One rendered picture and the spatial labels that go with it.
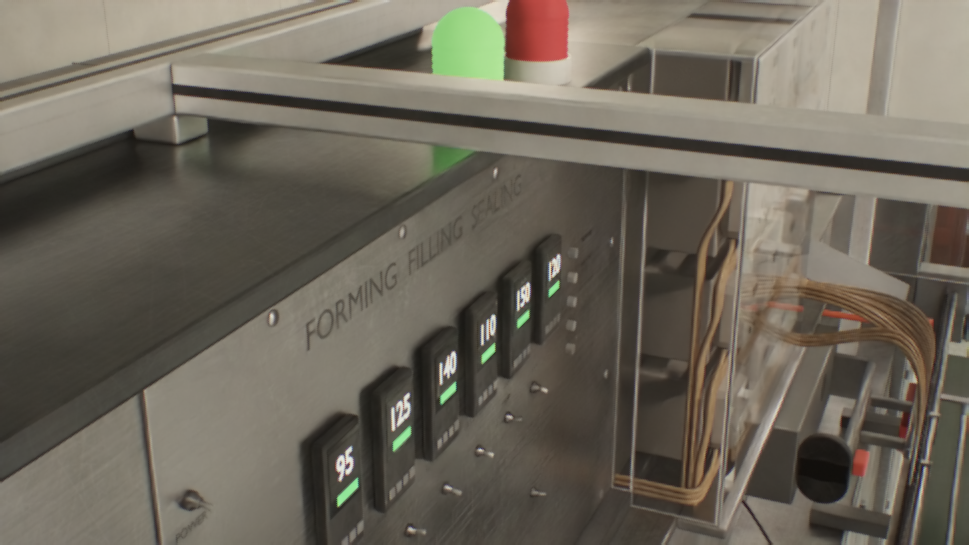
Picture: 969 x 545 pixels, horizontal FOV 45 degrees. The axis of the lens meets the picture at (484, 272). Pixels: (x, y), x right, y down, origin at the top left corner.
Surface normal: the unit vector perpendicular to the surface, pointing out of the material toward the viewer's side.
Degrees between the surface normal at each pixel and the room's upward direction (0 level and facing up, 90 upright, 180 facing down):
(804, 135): 90
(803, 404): 0
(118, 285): 0
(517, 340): 90
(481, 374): 90
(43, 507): 90
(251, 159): 0
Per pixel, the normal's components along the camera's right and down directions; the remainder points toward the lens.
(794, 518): 0.00, -0.93
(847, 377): -0.40, 0.33
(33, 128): 0.92, 0.15
